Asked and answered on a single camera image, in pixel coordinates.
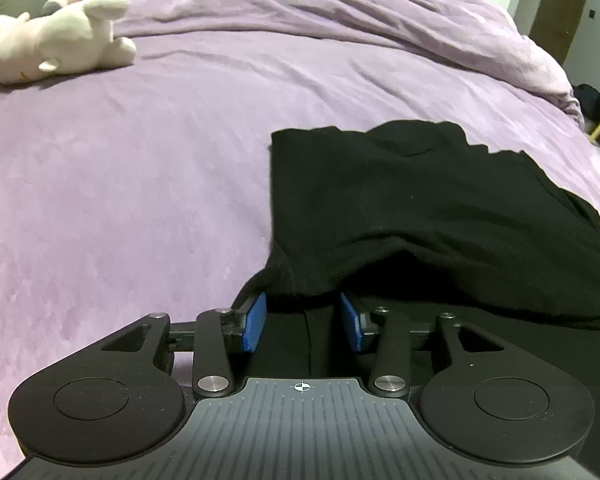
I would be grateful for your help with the dark clothing on chair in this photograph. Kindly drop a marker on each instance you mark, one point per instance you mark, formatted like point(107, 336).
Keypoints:
point(589, 100)

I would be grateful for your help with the white plush toy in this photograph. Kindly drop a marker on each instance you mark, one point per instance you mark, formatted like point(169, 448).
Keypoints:
point(75, 39)

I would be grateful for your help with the purple bed cover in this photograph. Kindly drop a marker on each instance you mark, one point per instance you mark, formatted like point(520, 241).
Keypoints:
point(146, 188)

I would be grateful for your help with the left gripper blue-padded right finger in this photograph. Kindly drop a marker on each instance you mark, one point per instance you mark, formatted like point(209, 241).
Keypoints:
point(362, 332)

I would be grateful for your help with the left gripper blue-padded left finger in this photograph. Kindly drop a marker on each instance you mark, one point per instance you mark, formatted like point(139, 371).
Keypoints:
point(249, 321)

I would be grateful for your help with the black garment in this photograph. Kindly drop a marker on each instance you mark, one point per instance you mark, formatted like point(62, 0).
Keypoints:
point(411, 213)

